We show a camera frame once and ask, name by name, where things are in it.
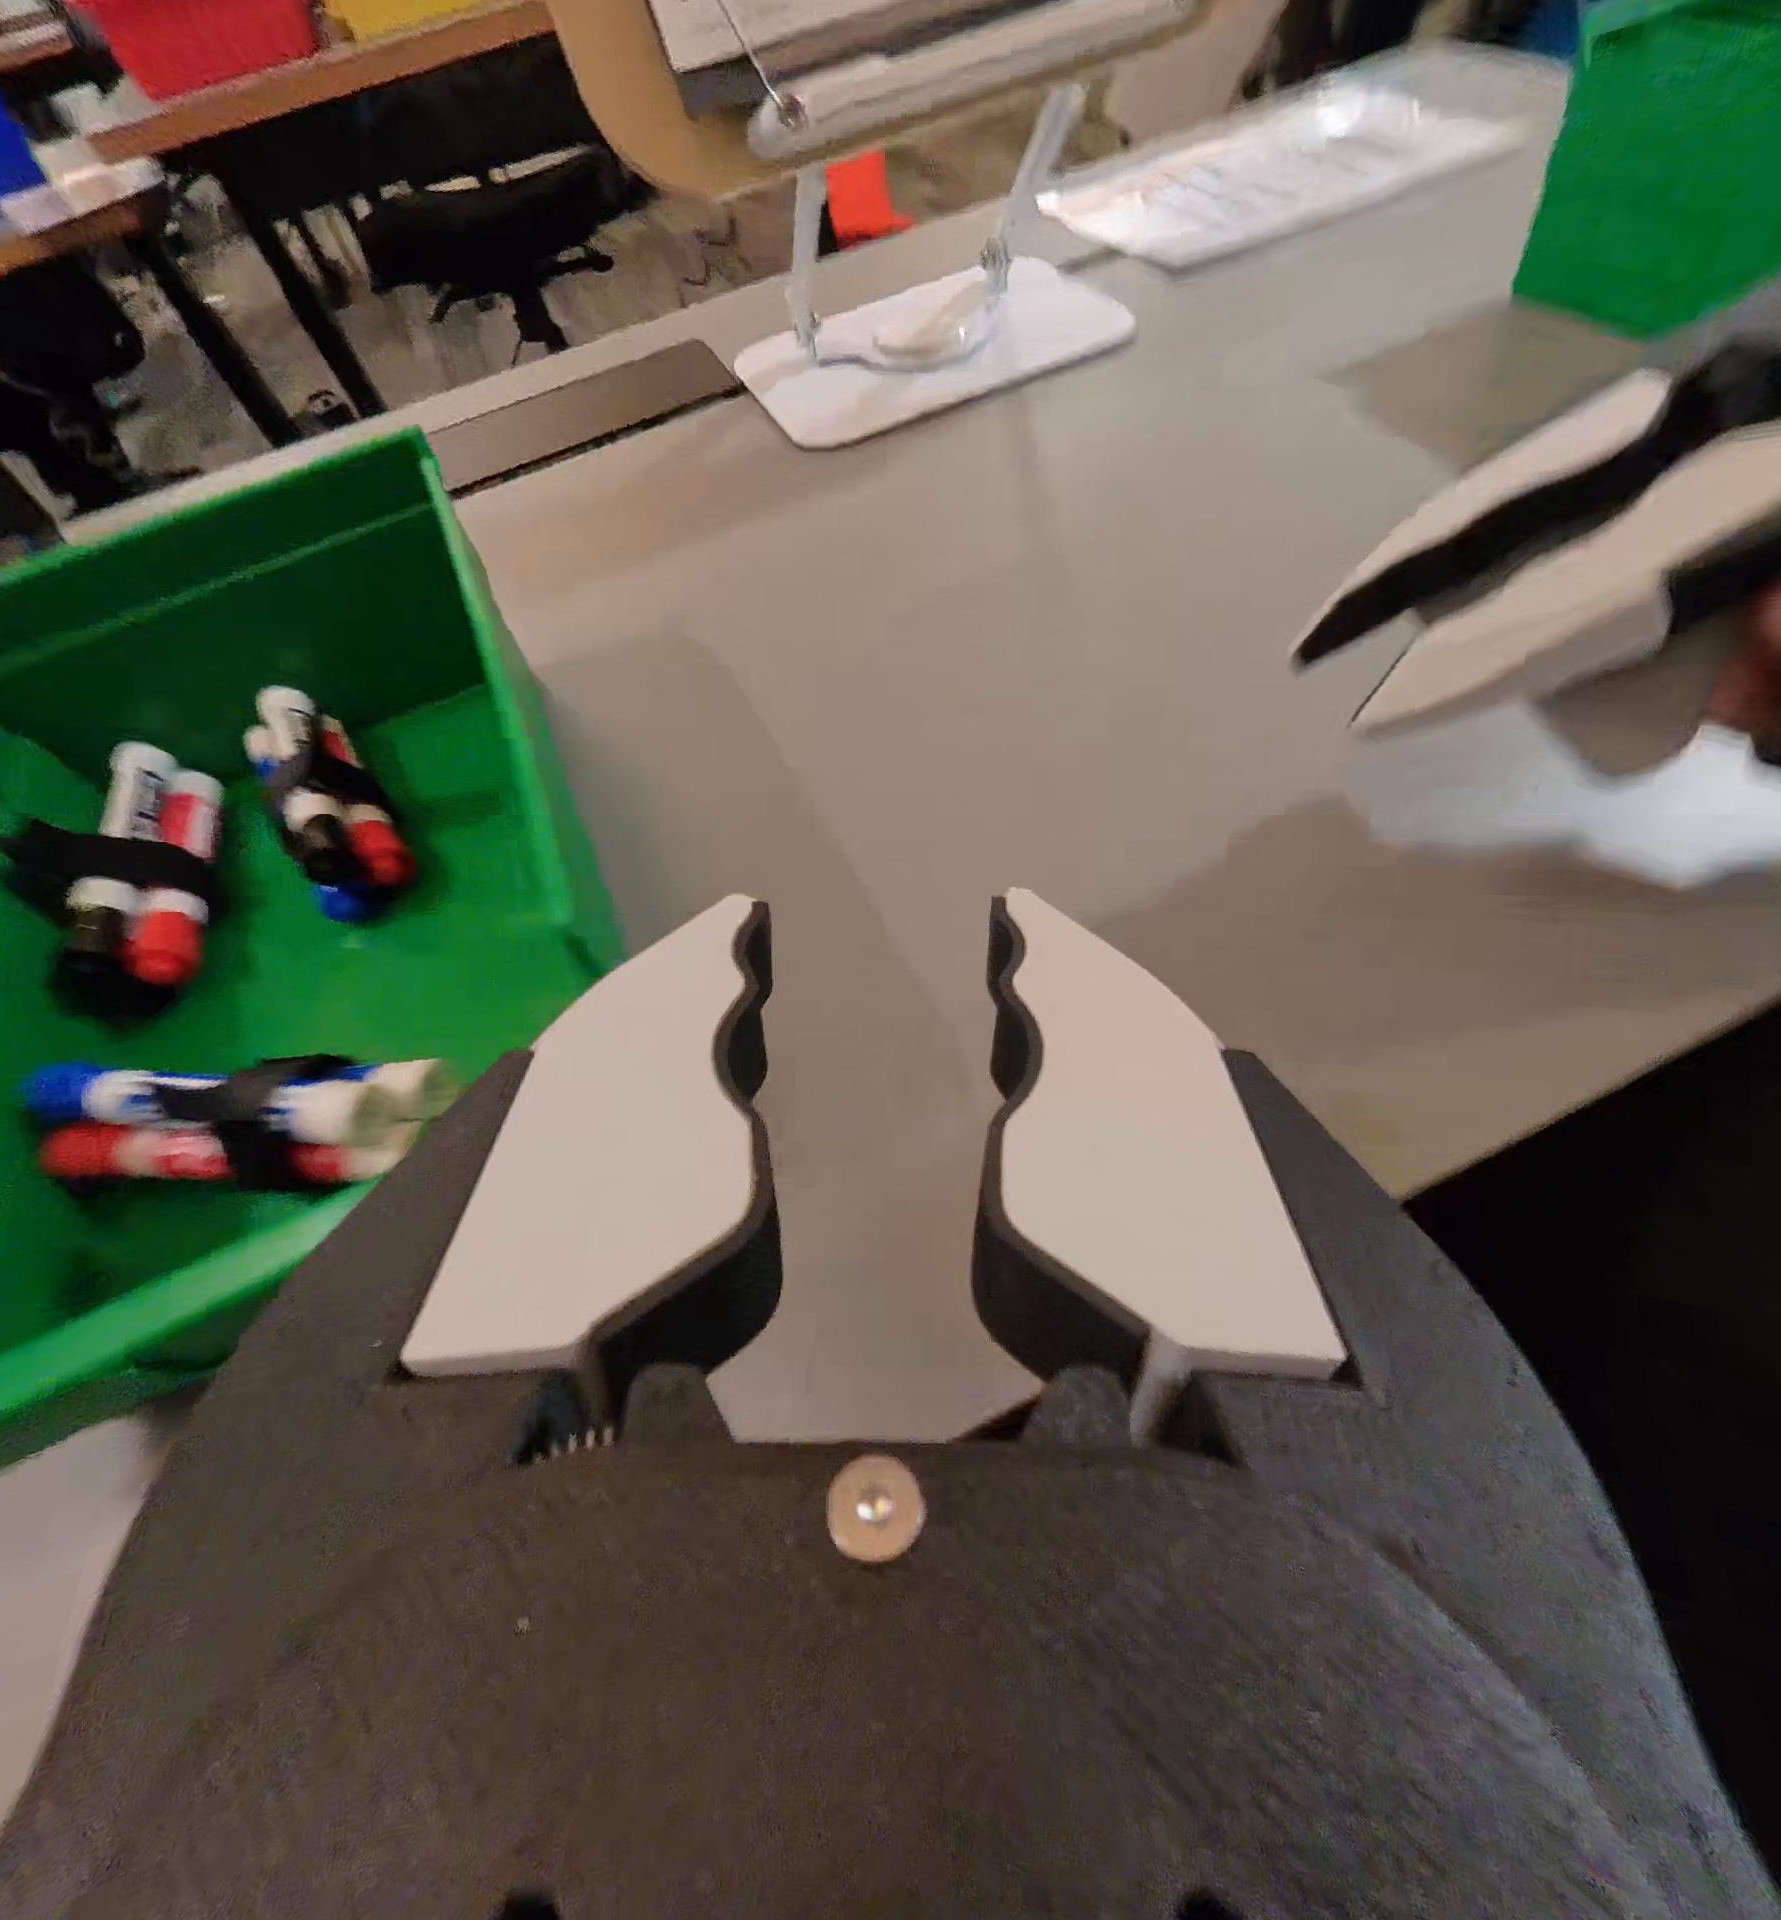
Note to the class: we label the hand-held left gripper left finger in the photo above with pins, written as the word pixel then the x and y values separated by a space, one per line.
pixel 590 1169

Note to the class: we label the wooden background table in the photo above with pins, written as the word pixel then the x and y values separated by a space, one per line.
pixel 380 65
pixel 20 252

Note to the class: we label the grey desk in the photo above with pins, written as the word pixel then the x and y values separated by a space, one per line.
pixel 979 675

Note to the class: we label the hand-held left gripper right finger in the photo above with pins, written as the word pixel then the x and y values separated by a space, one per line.
pixel 1159 1186

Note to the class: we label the tan cardboard piece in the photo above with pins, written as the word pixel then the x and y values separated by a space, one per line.
pixel 635 106

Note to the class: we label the laminated paper sheet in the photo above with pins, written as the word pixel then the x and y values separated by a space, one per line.
pixel 1281 180

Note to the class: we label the clear stand bracket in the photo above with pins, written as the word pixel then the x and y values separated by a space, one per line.
pixel 1040 165

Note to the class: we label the yellow plastic bin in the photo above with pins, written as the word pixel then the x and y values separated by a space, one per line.
pixel 410 19

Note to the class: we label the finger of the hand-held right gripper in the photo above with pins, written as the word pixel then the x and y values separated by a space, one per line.
pixel 1489 480
pixel 1611 600

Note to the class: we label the silver monitor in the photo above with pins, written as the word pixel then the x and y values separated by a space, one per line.
pixel 950 91

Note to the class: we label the green plastic bin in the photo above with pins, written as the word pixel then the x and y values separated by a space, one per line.
pixel 1684 180
pixel 304 600

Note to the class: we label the black office chair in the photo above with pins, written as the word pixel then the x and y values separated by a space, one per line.
pixel 485 227
pixel 35 375

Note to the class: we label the red plastic bin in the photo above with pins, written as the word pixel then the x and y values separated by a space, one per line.
pixel 199 46

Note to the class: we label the black dry erase marker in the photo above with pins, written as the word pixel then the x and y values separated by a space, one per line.
pixel 321 848
pixel 95 969

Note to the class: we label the white flat stand base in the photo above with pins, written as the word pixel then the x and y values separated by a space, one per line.
pixel 830 399

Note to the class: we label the red plastic object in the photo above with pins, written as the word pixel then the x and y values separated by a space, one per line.
pixel 869 203

